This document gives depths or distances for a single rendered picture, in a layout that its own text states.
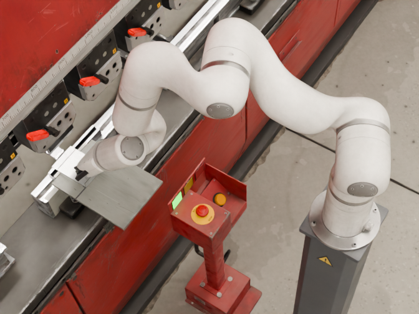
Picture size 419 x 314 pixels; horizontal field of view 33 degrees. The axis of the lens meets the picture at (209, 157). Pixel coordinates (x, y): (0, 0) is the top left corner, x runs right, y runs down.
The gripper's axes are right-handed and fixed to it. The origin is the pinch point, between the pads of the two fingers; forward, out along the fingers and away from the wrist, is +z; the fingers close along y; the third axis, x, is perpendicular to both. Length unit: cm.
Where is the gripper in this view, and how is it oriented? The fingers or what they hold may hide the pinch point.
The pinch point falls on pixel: (86, 162)
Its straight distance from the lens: 196.5
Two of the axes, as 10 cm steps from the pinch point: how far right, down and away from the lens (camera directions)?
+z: -4.9, 1.2, 8.6
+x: 6.6, 7.0, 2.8
